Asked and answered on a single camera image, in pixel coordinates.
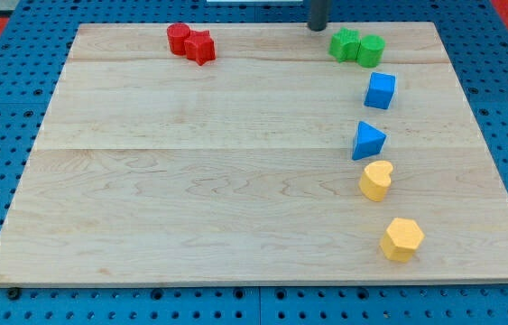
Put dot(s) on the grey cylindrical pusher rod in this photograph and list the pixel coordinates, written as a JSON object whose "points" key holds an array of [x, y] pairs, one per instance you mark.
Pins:
{"points": [[318, 15]]}

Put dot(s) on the green star block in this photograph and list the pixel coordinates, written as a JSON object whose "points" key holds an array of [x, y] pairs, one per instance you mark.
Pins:
{"points": [[345, 44]]}

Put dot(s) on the red star block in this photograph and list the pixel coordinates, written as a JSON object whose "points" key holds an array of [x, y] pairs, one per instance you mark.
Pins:
{"points": [[200, 47]]}

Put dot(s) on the green cylinder block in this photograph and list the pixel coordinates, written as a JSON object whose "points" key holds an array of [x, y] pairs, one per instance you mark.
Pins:
{"points": [[370, 51]]}

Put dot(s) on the blue cube block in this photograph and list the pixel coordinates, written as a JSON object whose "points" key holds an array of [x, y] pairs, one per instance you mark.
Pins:
{"points": [[380, 90]]}

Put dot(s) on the blue triangle block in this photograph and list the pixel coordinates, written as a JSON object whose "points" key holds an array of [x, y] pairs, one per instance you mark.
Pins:
{"points": [[368, 141]]}

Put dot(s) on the red cylinder block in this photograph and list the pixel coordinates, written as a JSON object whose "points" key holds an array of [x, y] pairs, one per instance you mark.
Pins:
{"points": [[177, 33]]}

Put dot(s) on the light wooden board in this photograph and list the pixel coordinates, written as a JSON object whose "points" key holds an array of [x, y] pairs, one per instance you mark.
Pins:
{"points": [[152, 171]]}

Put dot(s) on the yellow heart block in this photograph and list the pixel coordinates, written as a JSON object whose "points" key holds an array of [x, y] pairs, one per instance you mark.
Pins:
{"points": [[376, 180]]}

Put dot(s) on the yellow hexagon block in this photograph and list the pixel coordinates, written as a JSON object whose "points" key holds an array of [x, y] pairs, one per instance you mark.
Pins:
{"points": [[401, 240]]}

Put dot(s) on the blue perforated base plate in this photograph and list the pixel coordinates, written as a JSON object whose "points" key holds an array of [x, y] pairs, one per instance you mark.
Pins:
{"points": [[33, 48]]}

